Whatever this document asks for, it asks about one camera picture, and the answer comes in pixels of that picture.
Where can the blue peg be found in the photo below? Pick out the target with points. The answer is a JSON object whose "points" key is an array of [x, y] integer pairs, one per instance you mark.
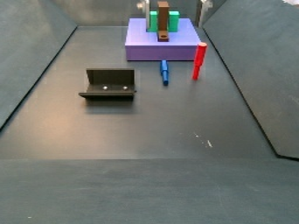
{"points": [[165, 72]]}

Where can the black angle fixture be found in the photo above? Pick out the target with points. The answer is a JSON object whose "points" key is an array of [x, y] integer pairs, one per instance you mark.
{"points": [[110, 82]]}

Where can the purple base block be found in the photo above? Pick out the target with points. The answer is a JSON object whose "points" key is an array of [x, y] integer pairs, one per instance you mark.
{"points": [[145, 48]]}

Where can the red peg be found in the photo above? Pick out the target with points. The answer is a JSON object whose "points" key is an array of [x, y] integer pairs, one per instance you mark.
{"points": [[199, 59]]}

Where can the green left block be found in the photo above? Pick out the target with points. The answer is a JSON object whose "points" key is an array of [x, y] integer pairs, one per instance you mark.
{"points": [[174, 21]]}

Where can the brown L-shaped block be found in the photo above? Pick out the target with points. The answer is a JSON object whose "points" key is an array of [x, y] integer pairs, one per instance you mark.
{"points": [[163, 9]]}

